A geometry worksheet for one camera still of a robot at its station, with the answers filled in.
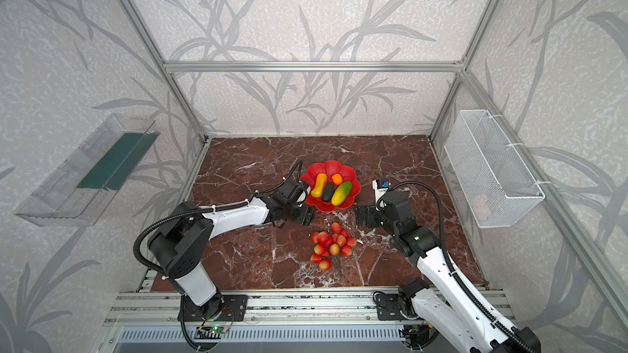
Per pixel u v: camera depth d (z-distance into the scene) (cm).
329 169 105
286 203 72
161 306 75
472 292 44
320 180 101
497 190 61
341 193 96
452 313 54
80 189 64
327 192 96
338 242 82
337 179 102
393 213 57
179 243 46
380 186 68
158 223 44
